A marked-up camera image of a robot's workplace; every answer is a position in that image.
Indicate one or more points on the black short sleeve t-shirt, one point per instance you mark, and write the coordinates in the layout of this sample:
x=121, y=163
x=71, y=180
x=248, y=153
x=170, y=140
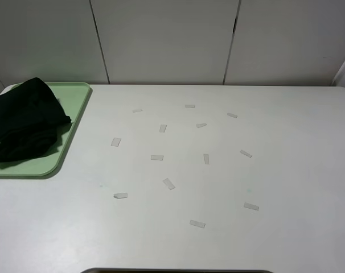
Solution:
x=30, y=116

